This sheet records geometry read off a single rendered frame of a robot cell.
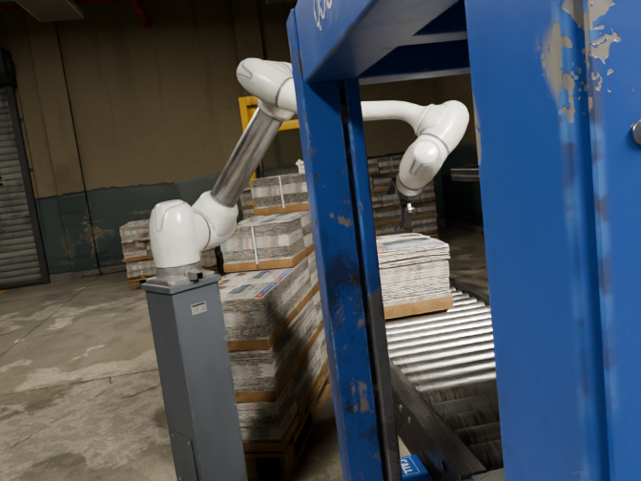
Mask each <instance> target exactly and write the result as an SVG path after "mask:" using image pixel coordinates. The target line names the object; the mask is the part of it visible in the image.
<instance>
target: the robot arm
mask: <svg viewBox="0 0 641 481"><path fill-rule="evenodd" d="M237 77H238V82H239V83H240V84H241V86H242V87H243V88H244V89H245V90H246V91H247V92H249V93H250V94H252V95H254V96H255V97H257V98H258V108H257V109H256V111H255V113H254V115H253V117H252V118H251V120H250V122H249V124H248V126H247V127H246V129H245V131H244V133H243V135H242V137H241V138H240V140H239V142H238V145H237V146H236V148H235V150H234V152H233V153H232V154H231V156H230V158H229V160H228V162H227V164H226V165H225V167H224V169H223V171H222V173H221V174H220V176H219V178H218V180H217V182H216V184H215V186H214V188H213V190H211V191H208V192H205V193H203V194H202V195H201V196H200V198H199V199H198V200H197V201H196V203H195V204H194V205H193V206H192V207H191V206H190V205H189V204H188V203H187V202H185V201H183V200H180V199H174V200H168V201H164V202H160V203H159V204H157V205H156V206H155V208H154V209H153V211H152V214H151V217H150V224H149V230H150V240H151V246H152V252H153V257H154V260H155V271H156V276H154V277H151V278H149V279H147V280H146V284H149V283H151V284H159V285H166V286H168V287H172V286H177V285H180V284H183V283H186V282H192V281H196V280H200V279H203V278H207V277H212V276H215V271H212V270H205V269H202V266H201V262H200V256H199V253H200V252H201V251H204V250H208V249H212V248H214V247H217V246H219V245H221V244H223V243H225V242H226V241H227V240H229V239H230V238H231V237H232V236H233V234H234V232H235V230H236V226H237V217H238V206H237V202H238V199H239V197H240V196H241V194H242V192H243V190H244V189H245V187H246V185H247V184H248V182H249V180H250V178H251V177H252V175H253V174H254V172H255V171H256V169H257V167H258V165H259V163H260V161H261V160H262V158H263V156H264V154H265V153H266V151H267V149H268V147H269V146H270V144H271V142H272V141H273V139H274V137H275V135H276V134H277V132H278V130H279V128H280V126H281V124H282V123H283V121H287V120H289V119H290V118H291V117H292V116H293V115H294V114H297V113H298V111H297V103H296V96H295V88H294V80H293V73H292V65H291V63H287V62H276V61H268V60H264V61H263V60H261V59H259V58H246V59H245V60H243V61H241V62H240V64H239V65H238V69H237ZM362 118H363V121H369V120H382V119H399V120H402V121H405V122H407V123H408V124H410V125H411V126H412V127H413V129H414V131H415V136H417V137H418V138H417V139H416V140H415V142H414V143H412V144H411V145H410V146H409V147H408V149H407V150H406V152H405V153H404V155H403V158H402V161H401V164H400V171H399V172H397V174H390V175H389V176H390V177H391V180H390V185H389V187H388V189H387V191H386V194H387V195H390V194H395V193H397V195H398V196H399V200H400V207H401V221H399V223H398V225H397V226H396V228H395V231H402V230H403V231H406V230H410V229H411V222H412V217H413V212H414V207H411V200H413V199H414V198H415V197H416V196H417V195H419V194H420V193H421V192H422V190H423V189H424V187H425V186H426V184H427V183H429V182H430V180H432V179H433V178H434V176H436V174H437V173H438V171H439V170H440V168H441V166H442V165H443V163H444V161H445V159H446V158H447V156H448V155H449V154H450V153H451V152H452V151H453V150H454V149H455V148H456V146H457V145H458V144H459V142H460V141H461V139H462V137H463V136H464V133H465V130H466V126H467V123H468V121H469V113H468V111H467V108H466V106H465V105H464V104H463V103H461V102H458V101H456V100H451V101H447V102H445V103H443V104H442V105H433V104H431V105H429V106H425V107H423V106H419V105H416V104H412V103H408V102H403V101H364V102H362ZM403 203H404V204H403Z"/></svg>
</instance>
